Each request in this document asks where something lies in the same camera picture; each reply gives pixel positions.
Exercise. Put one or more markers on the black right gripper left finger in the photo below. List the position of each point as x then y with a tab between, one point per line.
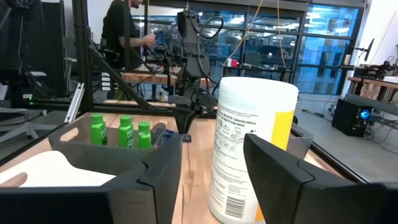
161	186

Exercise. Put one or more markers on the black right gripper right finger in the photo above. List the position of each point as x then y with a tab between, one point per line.
280	193

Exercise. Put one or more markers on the green shampoo bottle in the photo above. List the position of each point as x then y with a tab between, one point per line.
126	132
144	137
99	130

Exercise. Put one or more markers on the white plastic bin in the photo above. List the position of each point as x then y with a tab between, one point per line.
46	171

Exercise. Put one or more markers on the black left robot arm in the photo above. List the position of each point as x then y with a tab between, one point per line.
192	62

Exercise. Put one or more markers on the black monitor on arm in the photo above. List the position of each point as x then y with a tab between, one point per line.
369	49

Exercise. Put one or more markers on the dark blue toiletry tube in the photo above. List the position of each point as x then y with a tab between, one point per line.
169	133

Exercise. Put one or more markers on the short smoky grey plastic bin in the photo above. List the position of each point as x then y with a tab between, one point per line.
301	140

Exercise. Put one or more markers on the long dark grey plastic bin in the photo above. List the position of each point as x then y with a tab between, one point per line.
93	155

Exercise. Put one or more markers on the white wipes canister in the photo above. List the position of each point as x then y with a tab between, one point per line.
242	105

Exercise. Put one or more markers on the black desktop computer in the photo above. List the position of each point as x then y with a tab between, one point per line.
348	119

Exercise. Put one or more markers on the wooden background workbench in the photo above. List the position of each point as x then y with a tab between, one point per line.
146	77

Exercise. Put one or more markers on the silver aluminium extrusion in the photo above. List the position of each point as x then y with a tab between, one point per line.
74	102

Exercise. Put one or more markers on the red and white small box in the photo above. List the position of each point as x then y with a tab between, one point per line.
233	63

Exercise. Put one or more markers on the wooden background table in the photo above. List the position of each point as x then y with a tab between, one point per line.
373	85

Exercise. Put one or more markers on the grey office chair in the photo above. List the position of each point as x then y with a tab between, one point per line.
31	126

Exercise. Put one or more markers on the person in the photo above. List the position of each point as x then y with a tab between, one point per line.
118	31

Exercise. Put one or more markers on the black aluminium table frame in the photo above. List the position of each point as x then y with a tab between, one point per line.
82	62

